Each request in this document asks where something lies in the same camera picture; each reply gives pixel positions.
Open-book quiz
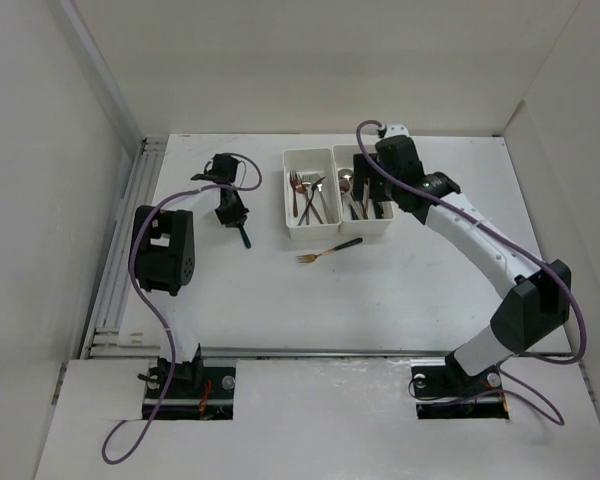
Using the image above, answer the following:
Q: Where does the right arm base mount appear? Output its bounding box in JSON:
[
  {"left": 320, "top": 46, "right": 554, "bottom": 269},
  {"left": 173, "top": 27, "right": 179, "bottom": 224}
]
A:
[{"left": 408, "top": 357, "right": 509, "bottom": 420}]

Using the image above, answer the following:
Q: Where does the silver fork black handle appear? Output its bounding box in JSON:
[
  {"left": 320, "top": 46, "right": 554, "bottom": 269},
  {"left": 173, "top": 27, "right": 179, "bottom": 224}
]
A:
[{"left": 298, "top": 176, "right": 325, "bottom": 225}]

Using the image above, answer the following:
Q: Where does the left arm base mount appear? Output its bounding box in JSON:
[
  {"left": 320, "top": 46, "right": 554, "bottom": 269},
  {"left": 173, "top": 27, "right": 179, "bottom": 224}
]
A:
[{"left": 137, "top": 353, "right": 237, "bottom": 421}]

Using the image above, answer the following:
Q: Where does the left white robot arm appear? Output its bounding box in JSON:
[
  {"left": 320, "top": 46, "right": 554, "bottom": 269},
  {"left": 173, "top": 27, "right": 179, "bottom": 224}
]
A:
[{"left": 128, "top": 153, "right": 254, "bottom": 397}]

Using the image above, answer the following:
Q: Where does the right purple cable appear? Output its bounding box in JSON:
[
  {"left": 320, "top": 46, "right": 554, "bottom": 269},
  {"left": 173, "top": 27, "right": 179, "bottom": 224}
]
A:
[{"left": 355, "top": 119, "right": 591, "bottom": 427}]

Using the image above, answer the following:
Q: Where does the copper long fork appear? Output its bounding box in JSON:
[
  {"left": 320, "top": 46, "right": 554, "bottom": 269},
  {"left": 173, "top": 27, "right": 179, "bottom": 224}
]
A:
[{"left": 295, "top": 175, "right": 322, "bottom": 225}]

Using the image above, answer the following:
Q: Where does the left white plastic bin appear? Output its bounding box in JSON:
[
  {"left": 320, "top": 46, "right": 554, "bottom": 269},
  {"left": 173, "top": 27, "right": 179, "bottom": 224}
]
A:
[{"left": 282, "top": 148, "right": 341, "bottom": 241}]

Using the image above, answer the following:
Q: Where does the right white plastic bin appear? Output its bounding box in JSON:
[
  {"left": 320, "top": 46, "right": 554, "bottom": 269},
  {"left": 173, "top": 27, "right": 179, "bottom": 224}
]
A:
[{"left": 332, "top": 145, "right": 395, "bottom": 237}]

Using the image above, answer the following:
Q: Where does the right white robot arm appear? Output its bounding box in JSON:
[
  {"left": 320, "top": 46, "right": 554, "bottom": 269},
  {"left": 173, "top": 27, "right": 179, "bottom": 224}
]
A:
[{"left": 360, "top": 134, "right": 571, "bottom": 394}]

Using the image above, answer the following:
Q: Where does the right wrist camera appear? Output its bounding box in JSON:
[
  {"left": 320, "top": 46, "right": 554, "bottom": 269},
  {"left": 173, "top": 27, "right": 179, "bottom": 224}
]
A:
[{"left": 378, "top": 123, "right": 410, "bottom": 139}]

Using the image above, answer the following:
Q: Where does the slim silver fork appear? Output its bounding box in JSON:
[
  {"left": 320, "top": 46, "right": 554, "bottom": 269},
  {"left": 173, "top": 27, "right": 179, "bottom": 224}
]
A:
[{"left": 302, "top": 173, "right": 315, "bottom": 225}]

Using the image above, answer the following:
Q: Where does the copper small fork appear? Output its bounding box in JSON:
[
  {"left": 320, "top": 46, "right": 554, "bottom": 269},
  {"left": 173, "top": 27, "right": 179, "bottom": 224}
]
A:
[{"left": 289, "top": 171, "right": 299, "bottom": 218}]

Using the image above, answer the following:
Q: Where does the gold fork black handle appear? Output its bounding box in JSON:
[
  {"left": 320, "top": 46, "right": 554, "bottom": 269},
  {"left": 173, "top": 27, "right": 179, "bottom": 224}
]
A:
[{"left": 296, "top": 237, "right": 363, "bottom": 264}]

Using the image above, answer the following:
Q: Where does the purple cable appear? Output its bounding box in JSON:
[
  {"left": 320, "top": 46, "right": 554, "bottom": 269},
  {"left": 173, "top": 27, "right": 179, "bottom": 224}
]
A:
[
  {"left": 101, "top": 152, "right": 264, "bottom": 465},
  {"left": 355, "top": 119, "right": 591, "bottom": 427}
]

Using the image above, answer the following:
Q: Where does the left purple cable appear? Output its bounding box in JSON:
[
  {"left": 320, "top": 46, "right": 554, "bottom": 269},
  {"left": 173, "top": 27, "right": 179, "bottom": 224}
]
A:
[{"left": 101, "top": 152, "right": 264, "bottom": 465}]

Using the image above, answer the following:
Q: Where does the white plastic bin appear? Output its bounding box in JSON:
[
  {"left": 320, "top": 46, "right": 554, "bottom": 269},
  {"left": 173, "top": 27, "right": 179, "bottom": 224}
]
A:
[
  {"left": 332, "top": 145, "right": 395, "bottom": 237},
  {"left": 282, "top": 148, "right": 341, "bottom": 241}
]

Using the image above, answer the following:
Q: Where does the silver spoon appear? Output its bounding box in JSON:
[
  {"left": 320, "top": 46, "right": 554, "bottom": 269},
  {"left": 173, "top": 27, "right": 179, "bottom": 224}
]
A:
[{"left": 338, "top": 168, "right": 354, "bottom": 181}]

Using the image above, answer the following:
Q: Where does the white measuring scoop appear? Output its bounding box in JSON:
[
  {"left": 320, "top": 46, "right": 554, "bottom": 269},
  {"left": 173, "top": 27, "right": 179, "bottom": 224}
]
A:
[{"left": 339, "top": 179, "right": 361, "bottom": 220}]

